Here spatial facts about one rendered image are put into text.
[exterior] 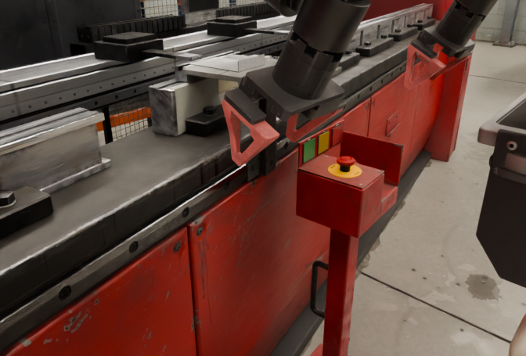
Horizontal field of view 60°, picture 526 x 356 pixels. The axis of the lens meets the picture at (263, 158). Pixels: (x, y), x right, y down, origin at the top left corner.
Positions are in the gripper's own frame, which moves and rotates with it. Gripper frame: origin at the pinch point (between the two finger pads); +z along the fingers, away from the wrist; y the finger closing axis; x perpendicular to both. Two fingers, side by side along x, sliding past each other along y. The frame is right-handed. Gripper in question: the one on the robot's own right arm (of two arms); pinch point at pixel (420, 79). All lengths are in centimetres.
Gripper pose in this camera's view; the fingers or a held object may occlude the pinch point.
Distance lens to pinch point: 89.1
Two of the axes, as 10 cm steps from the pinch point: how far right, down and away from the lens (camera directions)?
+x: 6.7, 6.5, -3.6
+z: -3.4, 7.0, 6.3
